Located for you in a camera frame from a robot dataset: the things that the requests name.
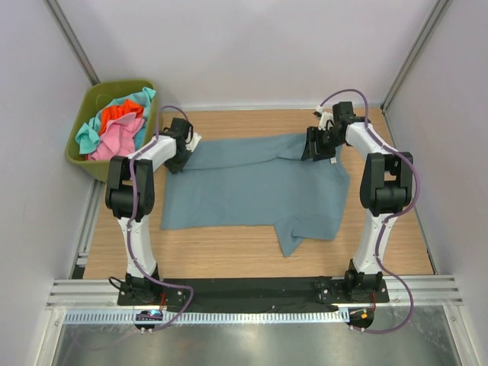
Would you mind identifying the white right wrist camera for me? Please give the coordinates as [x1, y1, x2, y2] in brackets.
[313, 105, 335, 131]

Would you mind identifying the teal t shirt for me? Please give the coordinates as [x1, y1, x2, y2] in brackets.
[75, 87, 156, 158]

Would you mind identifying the orange t shirt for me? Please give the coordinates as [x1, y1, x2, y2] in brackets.
[98, 99, 144, 136]

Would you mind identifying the aluminium frame rail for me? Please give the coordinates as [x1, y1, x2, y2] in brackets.
[46, 274, 464, 310]

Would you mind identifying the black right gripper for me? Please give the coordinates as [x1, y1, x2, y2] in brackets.
[301, 127, 344, 162]

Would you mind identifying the blue-grey t shirt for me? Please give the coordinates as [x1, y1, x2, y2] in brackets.
[160, 133, 350, 257]

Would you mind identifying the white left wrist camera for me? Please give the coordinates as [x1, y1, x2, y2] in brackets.
[185, 133, 201, 153]

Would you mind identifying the pink t shirt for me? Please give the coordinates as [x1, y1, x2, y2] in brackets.
[87, 112, 145, 161]

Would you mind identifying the green plastic bin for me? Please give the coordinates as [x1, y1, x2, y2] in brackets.
[66, 79, 159, 181]

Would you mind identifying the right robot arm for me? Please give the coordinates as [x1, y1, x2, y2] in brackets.
[301, 101, 413, 303]

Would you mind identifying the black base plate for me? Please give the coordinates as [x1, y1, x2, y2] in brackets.
[117, 277, 390, 313]

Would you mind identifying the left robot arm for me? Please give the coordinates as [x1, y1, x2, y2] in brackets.
[105, 117, 201, 306]

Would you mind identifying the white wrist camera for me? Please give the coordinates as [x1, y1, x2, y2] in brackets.
[313, 105, 335, 131]
[185, 133, 201, 153]

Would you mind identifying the white slotted cable duct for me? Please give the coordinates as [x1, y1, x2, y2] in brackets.
[63, 308, 349, 326]

